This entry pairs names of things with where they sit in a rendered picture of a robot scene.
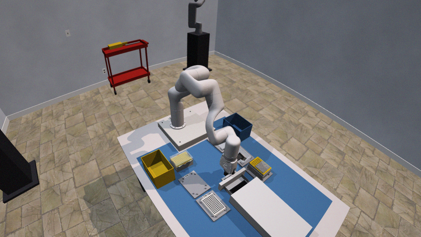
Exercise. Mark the blue open-top bin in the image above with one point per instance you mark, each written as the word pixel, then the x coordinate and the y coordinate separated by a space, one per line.
pixel 241 126

